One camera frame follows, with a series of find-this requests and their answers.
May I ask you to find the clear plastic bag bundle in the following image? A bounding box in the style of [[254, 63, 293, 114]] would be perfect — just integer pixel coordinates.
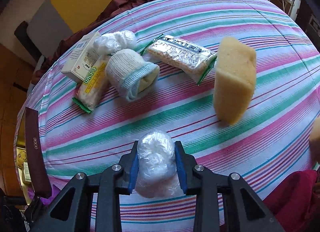
[[135, 130, 182, 198]]

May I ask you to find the yellow sponge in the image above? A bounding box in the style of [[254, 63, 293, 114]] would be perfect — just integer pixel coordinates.
[[213, 36, 257, 125], [309, 117, 320, 163]]

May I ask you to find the white cardboard box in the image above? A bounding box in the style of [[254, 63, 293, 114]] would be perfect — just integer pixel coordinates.
[[61, 31, 100, 82]]

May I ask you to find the maroon gold storage box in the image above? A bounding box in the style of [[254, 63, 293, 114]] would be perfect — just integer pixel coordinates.
[[15, 107, 52, 199]]

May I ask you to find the red garment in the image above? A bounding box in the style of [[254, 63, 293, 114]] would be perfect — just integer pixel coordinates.
[[264, 170, 319, 231]]

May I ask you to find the yellow green cracker packet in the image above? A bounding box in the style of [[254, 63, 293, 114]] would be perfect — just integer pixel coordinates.
[[73, 55, 111, 113]]

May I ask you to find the cream blue rolled sock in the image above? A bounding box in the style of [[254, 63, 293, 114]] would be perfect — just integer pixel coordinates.
[[105, 49, 160, 102]]

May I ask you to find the silver cracker packet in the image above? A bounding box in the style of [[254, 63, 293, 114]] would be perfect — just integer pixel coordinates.
[[140, 34, 217, 85]]

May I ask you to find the dark red blanket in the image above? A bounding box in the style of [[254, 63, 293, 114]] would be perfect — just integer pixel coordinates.
[[31, 0, 200, 85]]

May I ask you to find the white plastic bag ball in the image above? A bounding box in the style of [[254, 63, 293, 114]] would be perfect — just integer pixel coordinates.
[[93, 30, 137, 55]]

